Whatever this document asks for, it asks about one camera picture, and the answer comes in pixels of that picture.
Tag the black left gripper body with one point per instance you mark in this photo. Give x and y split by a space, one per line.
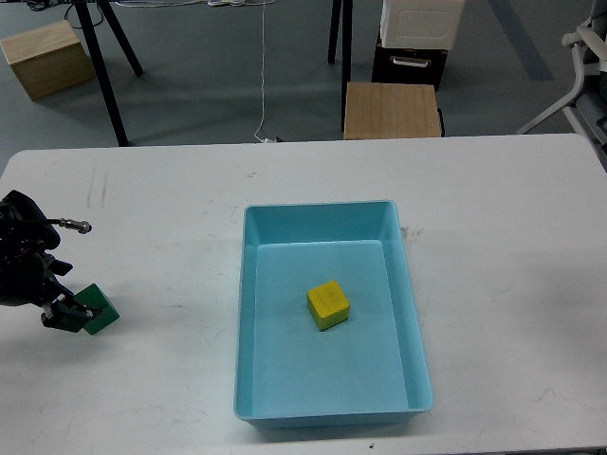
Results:
24 271

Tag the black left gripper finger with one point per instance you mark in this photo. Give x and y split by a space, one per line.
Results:
55 266
60 310

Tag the yellow wooden block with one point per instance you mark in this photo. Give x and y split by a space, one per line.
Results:
328 305

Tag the black table legs centre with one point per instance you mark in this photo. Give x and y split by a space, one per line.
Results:
341 27

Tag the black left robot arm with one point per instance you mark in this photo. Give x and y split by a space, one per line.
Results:
22 219

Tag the green wooden block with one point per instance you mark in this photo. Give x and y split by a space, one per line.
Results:
104 312

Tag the white appliance box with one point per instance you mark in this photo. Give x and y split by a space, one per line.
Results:
424 24

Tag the white office chair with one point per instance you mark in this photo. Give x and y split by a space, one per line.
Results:
584 106

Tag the wooden stool centre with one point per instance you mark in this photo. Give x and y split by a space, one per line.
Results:
375 110

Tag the black tripod legs left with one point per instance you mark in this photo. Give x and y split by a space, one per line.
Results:
98 62

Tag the blue plastic bin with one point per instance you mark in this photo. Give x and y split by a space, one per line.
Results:
370 369

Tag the light wooden box left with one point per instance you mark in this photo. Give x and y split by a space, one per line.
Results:
47 60

